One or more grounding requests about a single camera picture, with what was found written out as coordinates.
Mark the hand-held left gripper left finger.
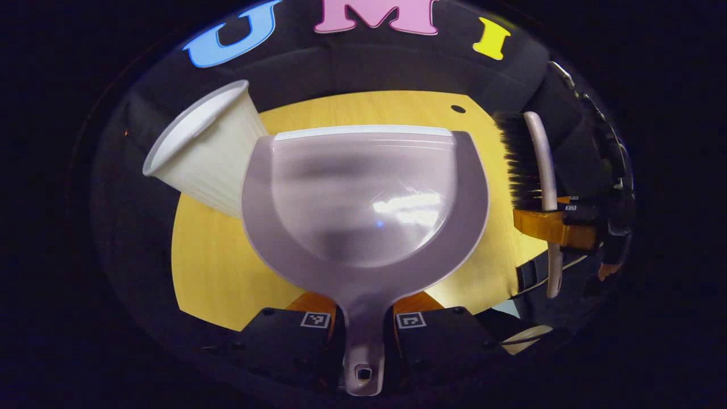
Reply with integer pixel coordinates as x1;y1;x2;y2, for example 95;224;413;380
204;291;344;393

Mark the pale purple dustpan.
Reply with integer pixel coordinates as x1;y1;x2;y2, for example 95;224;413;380
241;125;490;397

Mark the small broom with black bristles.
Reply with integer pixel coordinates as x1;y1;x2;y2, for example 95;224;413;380
492;111;564;299

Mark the white garbage bin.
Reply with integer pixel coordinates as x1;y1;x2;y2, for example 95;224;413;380
142;80;270;219

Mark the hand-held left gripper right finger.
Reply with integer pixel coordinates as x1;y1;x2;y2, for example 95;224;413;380
389;291;512;393

